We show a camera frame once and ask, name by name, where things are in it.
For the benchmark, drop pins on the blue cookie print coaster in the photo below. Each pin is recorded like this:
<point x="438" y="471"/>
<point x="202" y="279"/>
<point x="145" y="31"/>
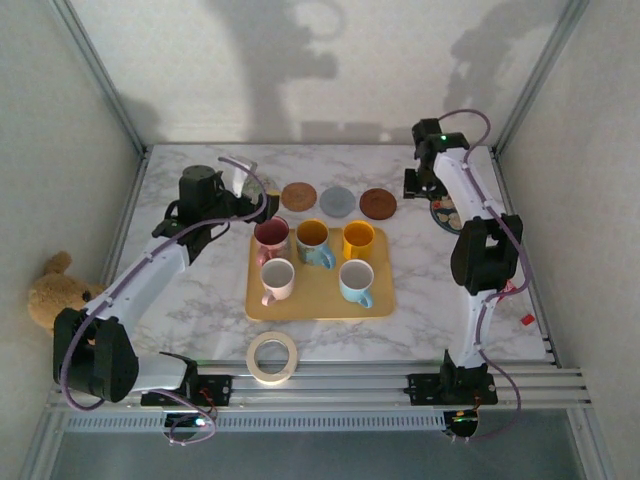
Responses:
<point x="446" y="215"/>

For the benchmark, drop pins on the pink ghost print mug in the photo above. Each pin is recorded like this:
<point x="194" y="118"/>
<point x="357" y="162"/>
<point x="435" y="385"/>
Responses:
<point x="272" y="235"/>

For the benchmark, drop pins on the brown wooden coaster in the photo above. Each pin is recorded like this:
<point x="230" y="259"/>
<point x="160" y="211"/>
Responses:
<point x="378" y="203"/>

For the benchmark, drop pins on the blue butterfly print mug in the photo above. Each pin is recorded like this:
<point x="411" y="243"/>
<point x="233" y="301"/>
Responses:
<point x="312" y="235"/>

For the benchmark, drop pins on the grey woven coaster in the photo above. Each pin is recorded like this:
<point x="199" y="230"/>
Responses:
<point x="338" y="201"/>

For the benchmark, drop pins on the plain pale pink mug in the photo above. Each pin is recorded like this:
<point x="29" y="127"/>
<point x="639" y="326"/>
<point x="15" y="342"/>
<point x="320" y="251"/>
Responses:
<point x="277" y="277"/>

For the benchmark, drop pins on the plain light blue mug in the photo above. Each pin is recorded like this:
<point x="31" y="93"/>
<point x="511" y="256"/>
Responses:
<point x="356" y="277"/>

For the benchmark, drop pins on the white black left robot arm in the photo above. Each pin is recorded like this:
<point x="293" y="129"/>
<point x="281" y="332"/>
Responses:
<point x="145" y="275"/>

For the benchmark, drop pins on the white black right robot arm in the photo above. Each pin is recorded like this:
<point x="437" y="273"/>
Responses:
<point x="457" y="180"/>

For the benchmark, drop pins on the woven rattan coaster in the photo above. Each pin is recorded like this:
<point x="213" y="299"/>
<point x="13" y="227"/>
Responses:
<point x="298" y="197"/>

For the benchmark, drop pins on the plain yellow mug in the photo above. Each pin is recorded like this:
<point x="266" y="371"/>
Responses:
<point x="358" y="235"/>

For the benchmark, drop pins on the yellow plastic tray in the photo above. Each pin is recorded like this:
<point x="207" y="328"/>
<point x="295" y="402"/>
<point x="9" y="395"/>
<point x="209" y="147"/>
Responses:
<point x="320" y="300"/>

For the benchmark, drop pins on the brown teddy bear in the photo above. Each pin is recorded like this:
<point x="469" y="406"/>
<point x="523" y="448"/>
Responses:
<point x="55" y="295"/>

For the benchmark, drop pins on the masking tape roll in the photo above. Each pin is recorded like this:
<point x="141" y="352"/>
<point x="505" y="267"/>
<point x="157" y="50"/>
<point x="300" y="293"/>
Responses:
<point x="272" y="378"/>

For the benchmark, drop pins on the black controller green light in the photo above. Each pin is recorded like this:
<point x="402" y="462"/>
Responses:
<point x="192" y="423"/>
<point x="462" y="425"/>

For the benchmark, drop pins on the aluminium table side rail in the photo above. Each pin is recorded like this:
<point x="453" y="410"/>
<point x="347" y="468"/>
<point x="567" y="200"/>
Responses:
<point x="131" y="200"/>
<point x="545" y="330"/>

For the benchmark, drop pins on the aluminium frame post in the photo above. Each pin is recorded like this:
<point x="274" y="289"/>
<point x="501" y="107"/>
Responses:
<point x="100" y="75"/>
<point x="541" y="75"/>

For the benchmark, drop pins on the aluminium front frame rail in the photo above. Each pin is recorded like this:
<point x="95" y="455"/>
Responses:
<point x="350" y="395"/>

